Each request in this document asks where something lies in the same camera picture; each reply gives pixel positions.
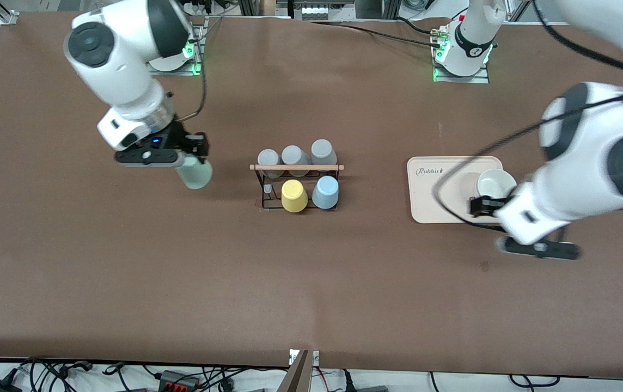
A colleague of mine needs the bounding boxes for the yellow cup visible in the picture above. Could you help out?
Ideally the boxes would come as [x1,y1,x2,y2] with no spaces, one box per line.
[281,180,309,213]

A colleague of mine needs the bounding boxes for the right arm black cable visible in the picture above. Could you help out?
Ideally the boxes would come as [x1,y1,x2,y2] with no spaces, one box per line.
[175,30,207,122]

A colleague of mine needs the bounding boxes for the pale green cup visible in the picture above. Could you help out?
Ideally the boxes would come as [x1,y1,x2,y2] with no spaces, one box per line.
[175,155,213,190]

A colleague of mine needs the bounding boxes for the long black table cable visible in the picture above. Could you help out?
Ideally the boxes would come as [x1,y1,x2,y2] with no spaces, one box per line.
[311,21,436,47]

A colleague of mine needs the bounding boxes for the grey red connector box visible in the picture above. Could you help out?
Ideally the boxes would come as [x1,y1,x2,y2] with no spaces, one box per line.
[158,370,201,392]

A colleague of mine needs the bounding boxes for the beige rabbit tray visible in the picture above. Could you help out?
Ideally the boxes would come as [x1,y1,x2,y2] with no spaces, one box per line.
[407,156,511,224]

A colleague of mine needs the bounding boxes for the black power adapter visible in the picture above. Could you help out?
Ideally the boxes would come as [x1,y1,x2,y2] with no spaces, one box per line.
[0,369,22,392]

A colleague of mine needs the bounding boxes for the black wire cup rack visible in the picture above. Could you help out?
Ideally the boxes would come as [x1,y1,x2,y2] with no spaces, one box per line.
[250,163,345,212]

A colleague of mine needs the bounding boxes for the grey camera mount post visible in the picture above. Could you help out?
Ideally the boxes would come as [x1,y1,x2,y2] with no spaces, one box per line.
[276,350,312,392]

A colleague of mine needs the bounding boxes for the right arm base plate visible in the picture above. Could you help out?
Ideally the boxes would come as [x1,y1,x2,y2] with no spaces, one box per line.
[148,33,204,76]

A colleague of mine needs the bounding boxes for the white bowl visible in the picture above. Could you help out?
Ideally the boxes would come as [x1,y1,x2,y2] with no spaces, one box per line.
[477,169,518,201]

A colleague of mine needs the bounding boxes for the short black table cable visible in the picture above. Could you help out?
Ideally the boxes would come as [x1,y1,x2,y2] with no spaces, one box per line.
[396,16,438,36]

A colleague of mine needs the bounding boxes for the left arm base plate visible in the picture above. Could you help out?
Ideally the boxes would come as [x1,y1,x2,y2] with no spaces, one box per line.
[432,33,490,84]

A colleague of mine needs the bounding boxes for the grey cup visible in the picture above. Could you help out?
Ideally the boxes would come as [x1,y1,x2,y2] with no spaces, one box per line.
[311,139,338,175]
[282,145,312,177]
[258,149,282,179]

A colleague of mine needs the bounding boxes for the white mount bracket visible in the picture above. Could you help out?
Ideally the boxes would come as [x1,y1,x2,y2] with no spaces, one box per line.
[289,349,320,366]

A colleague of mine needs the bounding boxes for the red thin wire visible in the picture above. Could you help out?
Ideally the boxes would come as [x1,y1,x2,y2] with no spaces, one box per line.
[311,366,340,383]

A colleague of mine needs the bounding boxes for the looped black floor cable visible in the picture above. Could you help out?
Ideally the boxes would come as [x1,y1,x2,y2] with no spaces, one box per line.
[509,374,561,388]

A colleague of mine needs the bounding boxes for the light blue cup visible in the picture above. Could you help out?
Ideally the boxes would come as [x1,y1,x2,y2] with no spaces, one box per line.
[311,175,340,210]

